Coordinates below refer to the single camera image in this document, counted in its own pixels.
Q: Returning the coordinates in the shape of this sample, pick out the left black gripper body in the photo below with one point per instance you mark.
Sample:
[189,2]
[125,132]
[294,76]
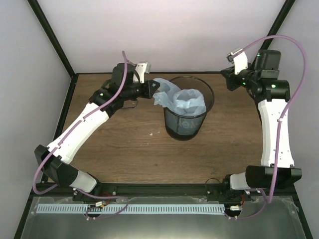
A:
[145,93]

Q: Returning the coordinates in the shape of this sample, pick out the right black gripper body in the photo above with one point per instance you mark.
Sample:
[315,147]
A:
[233,85]

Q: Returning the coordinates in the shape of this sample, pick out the light blue plastic trash bag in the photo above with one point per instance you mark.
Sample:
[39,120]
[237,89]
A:
[188,102]

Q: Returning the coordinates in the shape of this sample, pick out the black mesh trash bin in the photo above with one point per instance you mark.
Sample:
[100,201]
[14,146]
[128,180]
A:
[186,128]

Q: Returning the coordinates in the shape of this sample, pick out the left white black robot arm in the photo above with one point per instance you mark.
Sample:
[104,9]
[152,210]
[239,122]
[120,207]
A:
[126,84]

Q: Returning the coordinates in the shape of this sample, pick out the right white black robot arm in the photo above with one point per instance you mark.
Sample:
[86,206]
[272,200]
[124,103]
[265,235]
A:
[271,96]

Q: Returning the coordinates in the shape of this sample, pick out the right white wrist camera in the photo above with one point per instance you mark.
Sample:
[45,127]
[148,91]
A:
[239,59]

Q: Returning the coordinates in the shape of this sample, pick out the right black frame post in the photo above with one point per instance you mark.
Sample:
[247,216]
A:
[281,16]

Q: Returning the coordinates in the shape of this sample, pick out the black frame post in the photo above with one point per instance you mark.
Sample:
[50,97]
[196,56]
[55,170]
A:
[40,15]
[281,16]

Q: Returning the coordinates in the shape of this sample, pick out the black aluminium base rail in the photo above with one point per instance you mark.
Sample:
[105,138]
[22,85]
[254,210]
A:
[212,191]

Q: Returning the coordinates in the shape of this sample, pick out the left black frame post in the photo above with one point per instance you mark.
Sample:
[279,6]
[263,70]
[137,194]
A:
[40,15]

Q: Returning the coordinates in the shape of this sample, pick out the light blue slotted cable duct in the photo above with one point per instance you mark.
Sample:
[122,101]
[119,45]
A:
[210,209]

